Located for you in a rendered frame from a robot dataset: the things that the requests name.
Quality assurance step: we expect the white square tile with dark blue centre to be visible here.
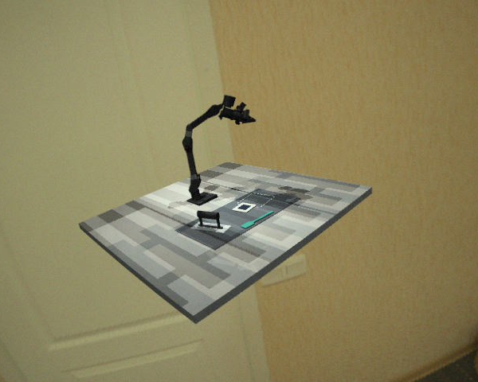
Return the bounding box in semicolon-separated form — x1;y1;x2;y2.
232;202;257;212

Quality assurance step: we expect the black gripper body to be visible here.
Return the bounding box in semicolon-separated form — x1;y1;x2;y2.
230;110;250;125

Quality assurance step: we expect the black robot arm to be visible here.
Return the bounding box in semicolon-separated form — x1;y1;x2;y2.
182;95;246;201

